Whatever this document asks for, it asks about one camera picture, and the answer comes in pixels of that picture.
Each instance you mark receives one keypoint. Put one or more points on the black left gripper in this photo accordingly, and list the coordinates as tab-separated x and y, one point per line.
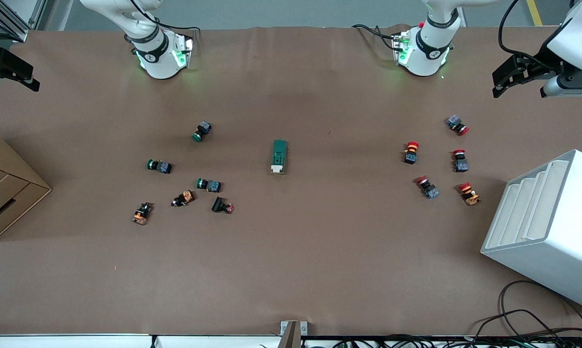
540	67

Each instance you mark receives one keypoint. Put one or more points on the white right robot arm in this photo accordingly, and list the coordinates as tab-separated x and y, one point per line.
158	53

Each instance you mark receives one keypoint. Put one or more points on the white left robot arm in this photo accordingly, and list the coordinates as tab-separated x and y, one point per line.
426	48

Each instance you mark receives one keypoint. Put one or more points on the red button with blue block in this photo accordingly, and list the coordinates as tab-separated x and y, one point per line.
456	123
428	188
460	163

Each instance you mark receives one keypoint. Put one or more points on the brown cardboard box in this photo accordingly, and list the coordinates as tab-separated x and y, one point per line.
6	193

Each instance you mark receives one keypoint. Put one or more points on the red mushroom button orange block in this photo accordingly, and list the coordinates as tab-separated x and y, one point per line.
468	193

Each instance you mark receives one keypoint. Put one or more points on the red mushroom button black block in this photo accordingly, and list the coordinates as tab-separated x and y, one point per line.
410	153

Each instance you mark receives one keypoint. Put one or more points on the green button with blue block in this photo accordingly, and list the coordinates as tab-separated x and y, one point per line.
211	185
203	130
161	166

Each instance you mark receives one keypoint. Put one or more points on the white stepped rack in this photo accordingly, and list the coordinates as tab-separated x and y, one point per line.
556	241

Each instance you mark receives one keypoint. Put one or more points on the black button with orange block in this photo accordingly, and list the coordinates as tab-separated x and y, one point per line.
142	213
183	198

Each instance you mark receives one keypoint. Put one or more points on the black button with red block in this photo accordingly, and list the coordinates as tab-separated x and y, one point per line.
219	205

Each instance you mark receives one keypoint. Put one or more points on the brown paper table cover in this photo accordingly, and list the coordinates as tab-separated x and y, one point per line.
290	251

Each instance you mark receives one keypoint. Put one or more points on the aluminium frame post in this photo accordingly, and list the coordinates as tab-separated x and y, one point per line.
6	19

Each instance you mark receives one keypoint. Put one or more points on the grey metal bracket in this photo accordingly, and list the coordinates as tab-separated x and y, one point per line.
293	333

